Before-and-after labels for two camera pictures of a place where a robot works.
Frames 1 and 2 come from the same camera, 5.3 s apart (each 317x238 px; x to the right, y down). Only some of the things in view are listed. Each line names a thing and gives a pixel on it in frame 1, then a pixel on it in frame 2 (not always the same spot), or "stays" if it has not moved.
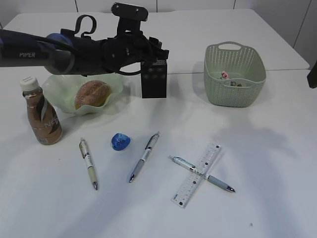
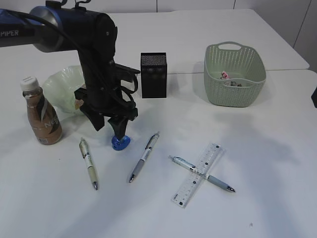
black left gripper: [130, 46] -> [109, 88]
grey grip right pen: [213, 179] stays
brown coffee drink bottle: [45, 121] stays
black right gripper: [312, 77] -> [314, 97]
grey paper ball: [234, 84] stays
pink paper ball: [225, 75] stays
